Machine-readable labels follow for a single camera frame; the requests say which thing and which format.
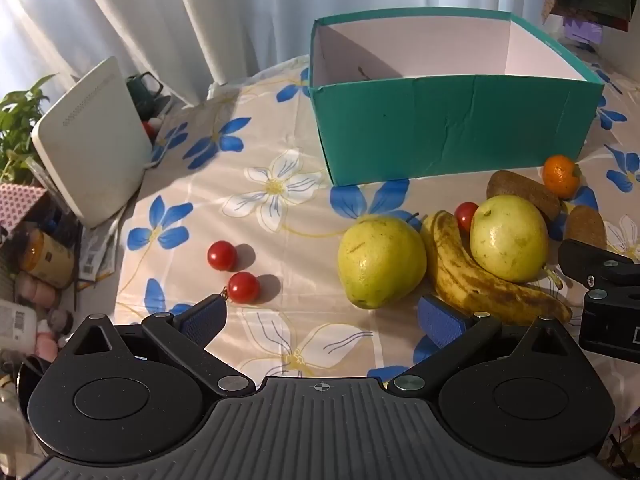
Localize teal cardboard box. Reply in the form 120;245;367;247
308;7;606;188

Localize purple paper item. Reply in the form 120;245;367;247
562;15;606;44

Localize white plastic router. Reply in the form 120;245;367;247
31;56;153;230

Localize white curtain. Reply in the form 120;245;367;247
0;0;551;111

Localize yellow-green pear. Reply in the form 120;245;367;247
469;195;564;289
337;215;428;310

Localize brown patterned paper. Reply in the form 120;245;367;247
542;0;569;24

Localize green potted plant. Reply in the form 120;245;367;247
0;74;57;186

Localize pink patterned box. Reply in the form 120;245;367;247
0;182;48;232

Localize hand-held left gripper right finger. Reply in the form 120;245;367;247
386;295;583;399

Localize floral tablecloth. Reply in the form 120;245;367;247
115;55;640;480

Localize printed paper packets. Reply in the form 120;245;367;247
77;205;127;282

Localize white bottle with barcode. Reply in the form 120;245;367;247
0;300;39;352

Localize brown kiwi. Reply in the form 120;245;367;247
564;205;607;251
486;170;562;221

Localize red cherry tomato with stem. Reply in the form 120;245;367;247
222;271;261;305

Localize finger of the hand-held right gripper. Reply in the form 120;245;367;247
557;239;640;290

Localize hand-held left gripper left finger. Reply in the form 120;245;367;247
65;294;257;399

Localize spotted ripe banana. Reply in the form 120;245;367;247
420;210;573;326

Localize dark green mug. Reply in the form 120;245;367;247
125;72;167;122

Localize orange tangerine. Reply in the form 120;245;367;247
542;154;582;200

